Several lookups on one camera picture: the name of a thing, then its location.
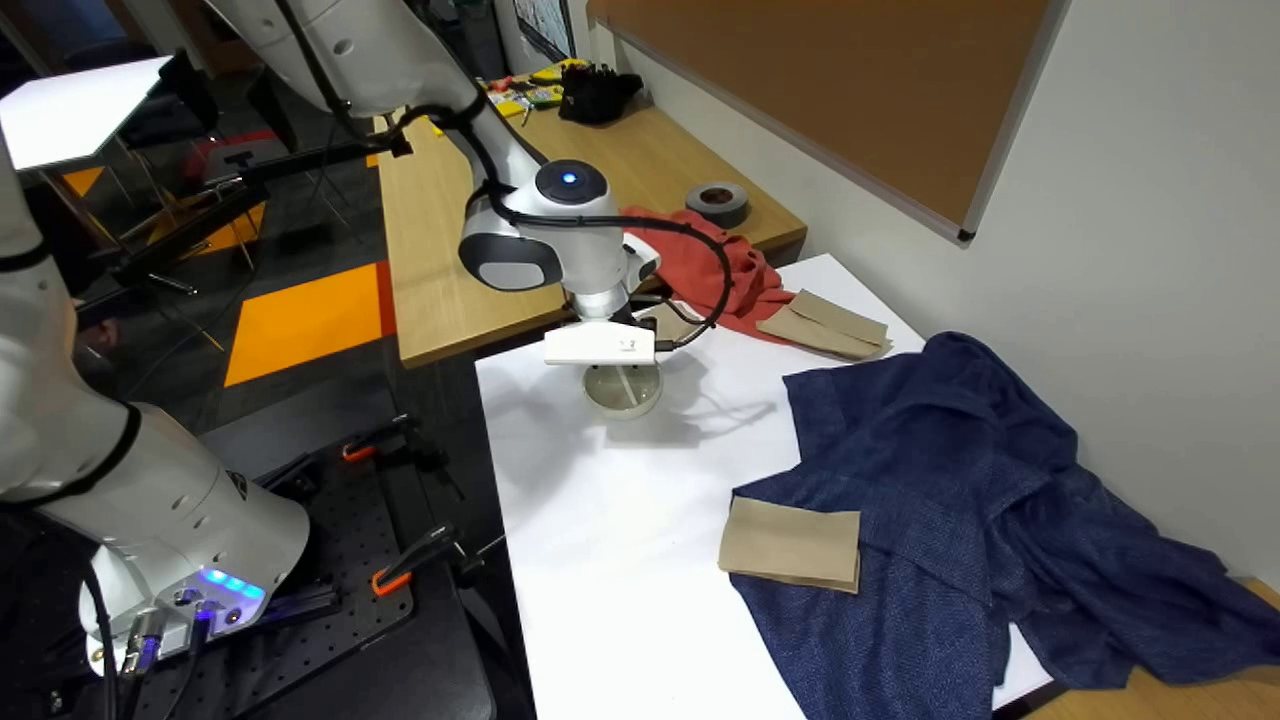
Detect yellow tools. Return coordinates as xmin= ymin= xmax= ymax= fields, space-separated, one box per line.
xmin=483 ymin=54 xmax=591 ymax=124

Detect grey duct tape roll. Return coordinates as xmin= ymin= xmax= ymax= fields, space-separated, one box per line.
xmin=682 ymin=179 xmax=753 ymax=231

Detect black tripod stand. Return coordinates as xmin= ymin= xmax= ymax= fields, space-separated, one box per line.
xmin=76 ymin=132 xmax=405 ymax=312

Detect black bundle on desk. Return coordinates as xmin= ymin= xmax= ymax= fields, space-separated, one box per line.
xmin=557 ymin=61 xmax=647 ymax=132

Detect light grey wrist camera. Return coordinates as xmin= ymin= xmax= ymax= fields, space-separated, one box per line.
xmin=540 ymin=325 xmax=660 ymax=366

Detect blue cloth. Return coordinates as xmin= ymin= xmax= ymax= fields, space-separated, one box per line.
xmin=727 ymin=330 xmax=1280 ymax=720

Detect red cloth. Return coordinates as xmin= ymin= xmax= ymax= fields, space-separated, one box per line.
xmin=618 ymin=203 xmax=795 ymax=334

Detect black perforated mounting board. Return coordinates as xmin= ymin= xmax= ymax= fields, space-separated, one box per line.
xmin=131 ymin=436 xmax=495 ymax=720

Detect cork pin board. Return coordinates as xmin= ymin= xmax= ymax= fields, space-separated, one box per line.
xmin=583 ymin=0 xmax=1073 ymax=243

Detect black clamp with orange handle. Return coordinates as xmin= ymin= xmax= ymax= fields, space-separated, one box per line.
xmin=367 ymin=524 xmax=465 ymax=599
xmin=336 ymin=411 xmax=416 ymax=471

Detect white square panel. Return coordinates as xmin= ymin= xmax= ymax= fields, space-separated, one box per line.
xmin=0 ymin=52 xmax=175 ymax=176

